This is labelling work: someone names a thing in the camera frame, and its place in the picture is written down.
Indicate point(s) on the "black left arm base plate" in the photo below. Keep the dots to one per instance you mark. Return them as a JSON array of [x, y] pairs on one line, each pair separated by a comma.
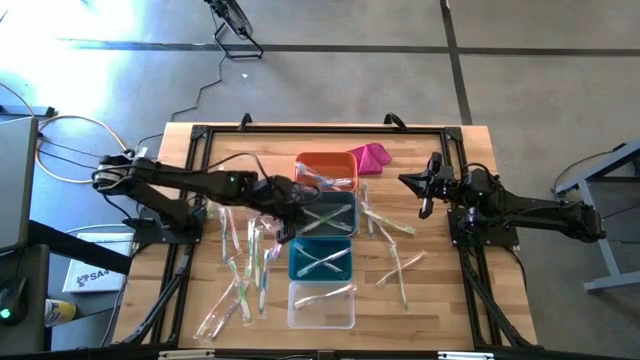
[[150, 236]]

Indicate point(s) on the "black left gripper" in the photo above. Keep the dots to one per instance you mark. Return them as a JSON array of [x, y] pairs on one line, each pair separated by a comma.
[[282, 197]]

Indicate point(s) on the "purple toothbrush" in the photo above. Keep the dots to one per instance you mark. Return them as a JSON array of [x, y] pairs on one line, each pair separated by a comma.
[[276, 251], [337, 255], [272, 227]]

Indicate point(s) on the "pink folded cloth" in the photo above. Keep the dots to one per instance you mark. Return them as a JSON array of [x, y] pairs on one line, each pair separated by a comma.
[[370, 159]]

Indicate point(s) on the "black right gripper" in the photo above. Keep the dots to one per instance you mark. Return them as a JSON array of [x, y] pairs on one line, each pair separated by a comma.
[[445, 185]]

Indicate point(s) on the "grey metal bench frame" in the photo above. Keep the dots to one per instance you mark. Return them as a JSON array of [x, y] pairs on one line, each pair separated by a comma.
[[596, 260]]

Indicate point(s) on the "teal plastic bin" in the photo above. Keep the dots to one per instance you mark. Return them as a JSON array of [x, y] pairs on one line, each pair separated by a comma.
[[322, 248]]

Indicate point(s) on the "grey plastic bin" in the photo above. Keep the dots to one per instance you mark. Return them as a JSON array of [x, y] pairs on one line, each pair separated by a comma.
[[325, 230]]

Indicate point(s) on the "grey monitor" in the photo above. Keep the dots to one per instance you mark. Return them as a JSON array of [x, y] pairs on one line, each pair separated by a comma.
[[17, 185]]

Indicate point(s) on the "clear frosted plastic bin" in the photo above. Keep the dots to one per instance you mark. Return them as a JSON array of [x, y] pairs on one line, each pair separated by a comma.
[[320, 317]]

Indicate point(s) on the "black floor fan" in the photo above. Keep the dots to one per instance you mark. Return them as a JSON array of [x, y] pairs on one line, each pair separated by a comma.
[[235, 20]]

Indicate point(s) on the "dark desk top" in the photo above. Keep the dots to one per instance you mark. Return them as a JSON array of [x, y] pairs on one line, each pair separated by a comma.
[[40, 290]]

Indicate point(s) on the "pale toothbrush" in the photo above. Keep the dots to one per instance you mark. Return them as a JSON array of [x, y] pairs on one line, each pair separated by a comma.
[[389, 236], [306, 253]]

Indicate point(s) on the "black computer mouse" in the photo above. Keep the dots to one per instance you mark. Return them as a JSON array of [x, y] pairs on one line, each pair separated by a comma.
[[12, 300]]

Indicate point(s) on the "dark grey floor bar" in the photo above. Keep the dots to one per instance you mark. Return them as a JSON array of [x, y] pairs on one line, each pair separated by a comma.
[[30, 111]]

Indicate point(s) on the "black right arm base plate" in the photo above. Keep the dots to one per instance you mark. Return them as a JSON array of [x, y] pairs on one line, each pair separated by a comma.
[[507, 241]]

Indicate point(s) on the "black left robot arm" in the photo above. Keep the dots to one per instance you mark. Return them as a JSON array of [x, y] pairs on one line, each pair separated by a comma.
[[190, 180]]

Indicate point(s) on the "yellow and white can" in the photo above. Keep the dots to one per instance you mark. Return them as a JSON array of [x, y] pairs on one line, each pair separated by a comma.
[[60, 312]]

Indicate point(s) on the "silver frame bracket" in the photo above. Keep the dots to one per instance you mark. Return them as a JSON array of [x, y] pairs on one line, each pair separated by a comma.
[[185, 354], [465, 355]]

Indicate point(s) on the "orange plastic bin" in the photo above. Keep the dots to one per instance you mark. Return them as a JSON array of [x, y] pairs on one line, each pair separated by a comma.
[[330, 161]]

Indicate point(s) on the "white printed cardboard box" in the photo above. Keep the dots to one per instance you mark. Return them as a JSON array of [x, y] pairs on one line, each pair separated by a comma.
[[95, 282]]

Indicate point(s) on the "black desk beam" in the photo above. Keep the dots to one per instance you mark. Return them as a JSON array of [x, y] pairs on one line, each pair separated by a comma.
[[80, 247]]

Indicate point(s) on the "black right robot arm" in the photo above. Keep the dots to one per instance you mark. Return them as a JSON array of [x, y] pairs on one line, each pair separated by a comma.
[[540, 210]]

